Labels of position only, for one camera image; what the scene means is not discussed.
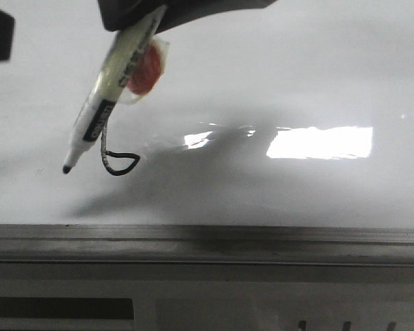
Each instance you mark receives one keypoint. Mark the whiteboard with aluminium frame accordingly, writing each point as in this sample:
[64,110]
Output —
[280,135]

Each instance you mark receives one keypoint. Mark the white dry-erase marker pen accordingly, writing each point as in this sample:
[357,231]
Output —
[122,59]

